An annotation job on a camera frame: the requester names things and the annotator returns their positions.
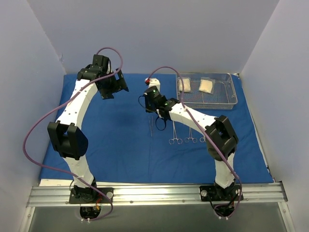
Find steel scissors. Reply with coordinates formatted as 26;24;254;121
184;127;197;143

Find white gauze pack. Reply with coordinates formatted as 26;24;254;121
198;77;215;94
178;77;191;93

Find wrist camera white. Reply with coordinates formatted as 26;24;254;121
106;60;113;74
145;77;160;91

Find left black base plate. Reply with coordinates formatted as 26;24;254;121
69;187;114;204

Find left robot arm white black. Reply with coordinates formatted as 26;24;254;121
47;54;128;203

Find black thin cable right wrist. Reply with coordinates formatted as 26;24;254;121
138;95;168;131

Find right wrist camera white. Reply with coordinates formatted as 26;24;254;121
145;77;160;91

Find aluminium front rail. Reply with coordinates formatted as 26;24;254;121
27;182;287;207

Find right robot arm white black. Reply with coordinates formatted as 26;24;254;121
143;86;239;200

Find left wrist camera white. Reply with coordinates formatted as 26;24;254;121
106;60;113;74

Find metal mesh instrument tray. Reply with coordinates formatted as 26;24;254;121
176;73;238;110

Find steel scalpel handle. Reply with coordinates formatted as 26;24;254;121
148;116;154;137

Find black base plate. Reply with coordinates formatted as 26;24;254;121
69;187;114;204
199;184;243;202

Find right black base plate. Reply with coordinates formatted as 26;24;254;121
199;184;243;202

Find steel forceps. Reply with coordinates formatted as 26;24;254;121
199;136;206;143
169;121;183;145

